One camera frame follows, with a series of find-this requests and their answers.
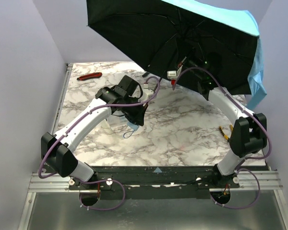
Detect blue folding umbrella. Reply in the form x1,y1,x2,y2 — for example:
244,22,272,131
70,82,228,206
86,0,267,110

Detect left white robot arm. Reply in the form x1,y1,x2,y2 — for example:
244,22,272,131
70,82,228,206
41,75,148,182

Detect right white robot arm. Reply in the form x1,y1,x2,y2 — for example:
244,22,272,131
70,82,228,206
198,85,267,177

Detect clear plastic screw box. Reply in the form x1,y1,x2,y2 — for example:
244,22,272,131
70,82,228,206
106,115,128,127

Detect red black utility knife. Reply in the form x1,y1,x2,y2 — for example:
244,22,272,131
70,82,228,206
77,72,102,81

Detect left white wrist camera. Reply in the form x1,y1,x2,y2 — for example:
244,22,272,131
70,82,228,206
139,83,155,102

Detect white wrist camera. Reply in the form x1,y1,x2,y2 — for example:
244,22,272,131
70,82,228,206
139,83,155,102
167,69,181,85

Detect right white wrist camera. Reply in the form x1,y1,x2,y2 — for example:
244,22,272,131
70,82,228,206
167,69,181,85

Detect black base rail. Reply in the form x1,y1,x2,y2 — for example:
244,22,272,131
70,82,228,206
69,166,239,200

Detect yellow handled pliers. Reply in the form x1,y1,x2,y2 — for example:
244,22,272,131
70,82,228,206
218,125,233,142

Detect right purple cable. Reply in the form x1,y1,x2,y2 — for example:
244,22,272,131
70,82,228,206
172,67,272,209

